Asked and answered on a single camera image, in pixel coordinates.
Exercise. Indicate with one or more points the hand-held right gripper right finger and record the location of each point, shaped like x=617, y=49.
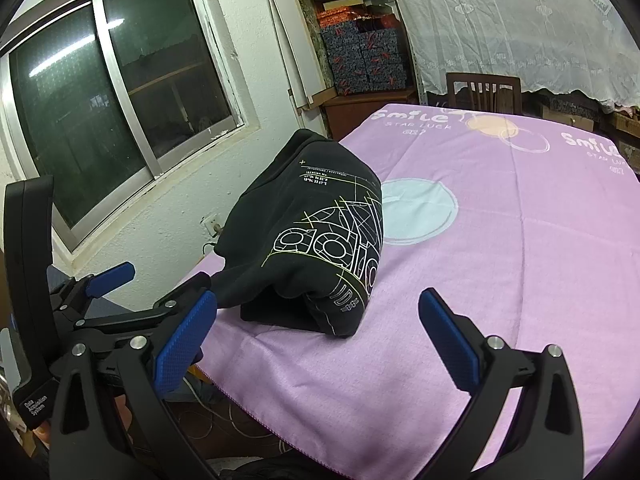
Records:
x=450, y=340

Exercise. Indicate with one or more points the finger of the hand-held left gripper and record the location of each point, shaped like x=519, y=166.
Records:
x=165, y=305
x=110, y=280

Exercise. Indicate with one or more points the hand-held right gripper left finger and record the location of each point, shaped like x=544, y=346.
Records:
x=185, y=345

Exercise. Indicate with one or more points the black hooded jacket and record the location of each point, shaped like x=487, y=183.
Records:
x=300, y=220

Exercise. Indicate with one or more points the pink tablecloth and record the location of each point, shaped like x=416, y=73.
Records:
x=500, y=285

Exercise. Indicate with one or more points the sliding glass window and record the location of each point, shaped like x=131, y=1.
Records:
x=125, y=100

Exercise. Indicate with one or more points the wooden cabinet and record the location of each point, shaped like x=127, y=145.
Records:
x=360, y=115

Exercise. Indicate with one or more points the wooden chair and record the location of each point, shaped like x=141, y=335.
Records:
x=480, y=90

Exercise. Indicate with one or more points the low wooden shelf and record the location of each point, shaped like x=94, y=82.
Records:
x=600, y=120

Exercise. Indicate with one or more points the white board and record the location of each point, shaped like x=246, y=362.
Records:
x=295, y=45

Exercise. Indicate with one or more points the stack of blue patterned boxes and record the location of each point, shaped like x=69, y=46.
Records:
x=365, y=60

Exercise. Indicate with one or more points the white lace cloth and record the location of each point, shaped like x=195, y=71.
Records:
x=510, y=25

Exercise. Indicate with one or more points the stack of orange boxes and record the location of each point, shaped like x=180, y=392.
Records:
x=350, y=16

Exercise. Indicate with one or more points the wall socket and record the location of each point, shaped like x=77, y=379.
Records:
x=211, y=225

